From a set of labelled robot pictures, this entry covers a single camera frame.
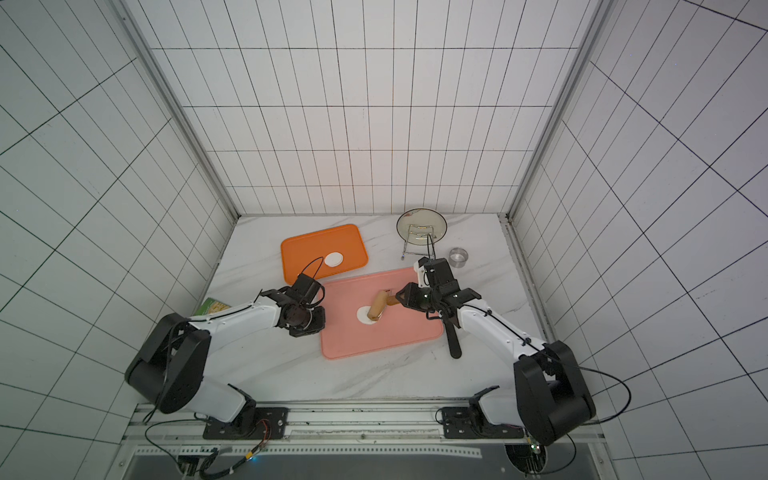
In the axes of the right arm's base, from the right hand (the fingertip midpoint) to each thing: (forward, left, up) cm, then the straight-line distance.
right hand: (391, 300), depth 85 cm
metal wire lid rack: (+26, -9, -3) cm, 28 cm away
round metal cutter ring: (+24, -23, -10) cm, 35 cm away
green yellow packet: (-1, +59, -7) cm, 59 cm away
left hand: (-7, +22, -8) cm, 25 cm away
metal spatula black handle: (-10, -19, -9) cm, 23 cm away
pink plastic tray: (-7, +13, -6) cm, 16 cm away
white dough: (-2, +9, -7) cm, 12 cm away
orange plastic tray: (+22, +33, -8) cm, 40 cm away
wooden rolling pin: (+2, +4, -6) cm, 7 cm away
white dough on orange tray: (+20, +22, -8) cm, 31 cm away
